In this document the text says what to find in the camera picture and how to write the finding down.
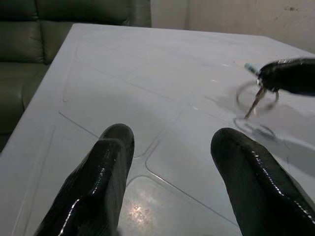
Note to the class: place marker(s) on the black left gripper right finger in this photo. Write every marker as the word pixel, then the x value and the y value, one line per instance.
pixel 256 186

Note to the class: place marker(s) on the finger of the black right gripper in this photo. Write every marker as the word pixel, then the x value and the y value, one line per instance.
pixel 290 77
pixel 302 60

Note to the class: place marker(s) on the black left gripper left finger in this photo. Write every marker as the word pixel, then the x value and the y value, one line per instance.
pixel 103 177

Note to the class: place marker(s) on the light blue key tag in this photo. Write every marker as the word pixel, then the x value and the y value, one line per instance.
pixel 251 67

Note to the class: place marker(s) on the silver key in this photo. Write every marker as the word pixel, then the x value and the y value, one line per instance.
pixel 254 104

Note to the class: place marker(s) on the green leather sofa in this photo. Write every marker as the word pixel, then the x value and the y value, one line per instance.
pixel 22 49

